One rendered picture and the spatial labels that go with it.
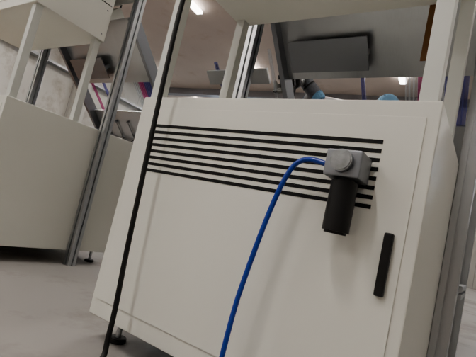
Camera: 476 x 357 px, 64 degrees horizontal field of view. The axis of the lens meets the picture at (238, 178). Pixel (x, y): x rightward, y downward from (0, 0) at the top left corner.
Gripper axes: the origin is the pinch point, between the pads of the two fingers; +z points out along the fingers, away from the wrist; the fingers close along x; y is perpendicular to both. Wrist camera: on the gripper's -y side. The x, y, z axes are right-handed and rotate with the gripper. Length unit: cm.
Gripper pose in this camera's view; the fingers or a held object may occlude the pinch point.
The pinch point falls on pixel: (276, 92)
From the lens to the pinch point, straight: 193.4
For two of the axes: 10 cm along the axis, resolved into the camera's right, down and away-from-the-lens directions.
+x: 8.1, 1.3, -5.7
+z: -5.7, 3.5, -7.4
